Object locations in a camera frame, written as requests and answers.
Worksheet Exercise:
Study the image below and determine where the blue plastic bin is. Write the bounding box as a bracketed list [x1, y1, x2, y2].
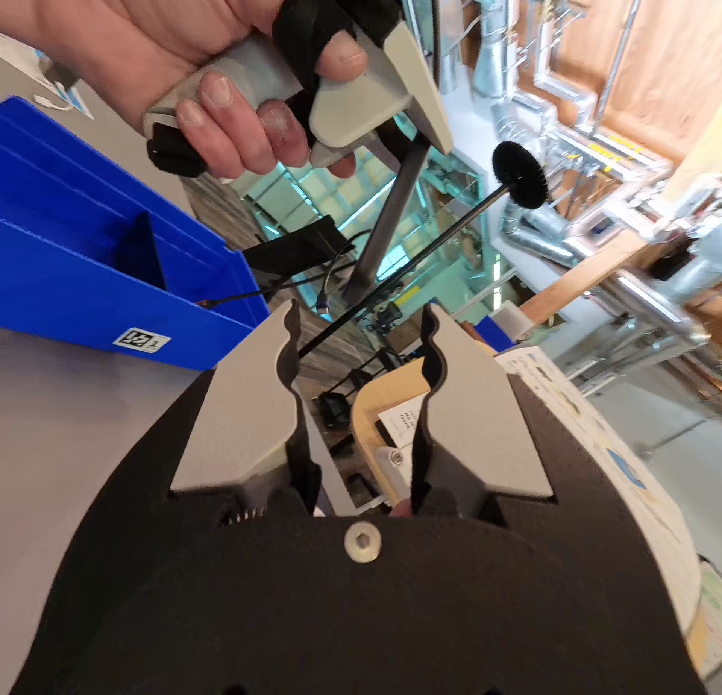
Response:
[0, 95, 272, 371]

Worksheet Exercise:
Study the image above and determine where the printed instruction sheet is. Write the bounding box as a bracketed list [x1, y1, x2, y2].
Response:
[378, 346, 706, 651]

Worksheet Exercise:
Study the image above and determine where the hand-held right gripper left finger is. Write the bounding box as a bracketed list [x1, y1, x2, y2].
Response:
[170, 298, 326, 513]

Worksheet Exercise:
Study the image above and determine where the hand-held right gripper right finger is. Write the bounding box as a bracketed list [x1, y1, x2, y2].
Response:
[409, 303, 555, 513]

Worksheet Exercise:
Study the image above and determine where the black office chair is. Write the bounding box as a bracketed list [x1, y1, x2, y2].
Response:
[243, 214, 353, 276]

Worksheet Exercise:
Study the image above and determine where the person's left hand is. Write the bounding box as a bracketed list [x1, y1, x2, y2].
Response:
[0, 0, 369, 184]

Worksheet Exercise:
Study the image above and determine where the black floor stand pole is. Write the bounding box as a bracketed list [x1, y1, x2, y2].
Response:
[296, 140, 551, 360]

